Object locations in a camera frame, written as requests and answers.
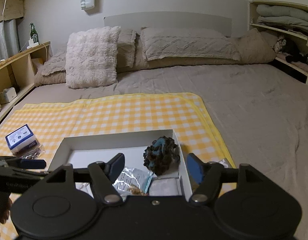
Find clear bag with dark items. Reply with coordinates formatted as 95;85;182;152
15;144;45;159

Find blue brown crochet scrunchie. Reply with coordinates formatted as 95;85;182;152
143;136;180;176

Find fluffy white pillow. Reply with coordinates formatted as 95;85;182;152
65;26;121;89

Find grey headboard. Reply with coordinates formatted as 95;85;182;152
103;11;232;37

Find person's left hand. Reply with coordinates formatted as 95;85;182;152
0;197;13;224

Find white cardboard box tray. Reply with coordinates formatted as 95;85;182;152
48;129;193;199

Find white shelf unit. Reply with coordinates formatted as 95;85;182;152
249;1;308;85

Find beige curtain valance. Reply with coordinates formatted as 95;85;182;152
0;0;25;22

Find blue white tissue pack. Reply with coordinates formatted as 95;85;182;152
5;124;38;154

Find silver foil snack packet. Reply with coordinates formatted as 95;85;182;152
113;167;153;196

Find grey quilted pillow right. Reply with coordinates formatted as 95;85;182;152
140;27;240;61

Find white charging cable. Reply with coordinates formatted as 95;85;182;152
0;0;10;63

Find grey curtain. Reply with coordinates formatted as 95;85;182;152
0;19;20;61

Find folded grey blankets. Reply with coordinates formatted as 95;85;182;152
256;4;308;32

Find white tissue box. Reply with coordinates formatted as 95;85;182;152
0;87;17;104

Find green glass bottle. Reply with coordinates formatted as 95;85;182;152
30;23;39;43

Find yellow white checkered blanket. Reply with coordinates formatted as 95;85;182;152
0;93;232;163

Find grey quilted pillow left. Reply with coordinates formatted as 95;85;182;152
40;26;136;76

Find grey quilted pillow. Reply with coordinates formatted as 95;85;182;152
140;27;240;61
40;26;136;76

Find wooden bedside shelf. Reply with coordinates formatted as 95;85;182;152
0;42;51;124

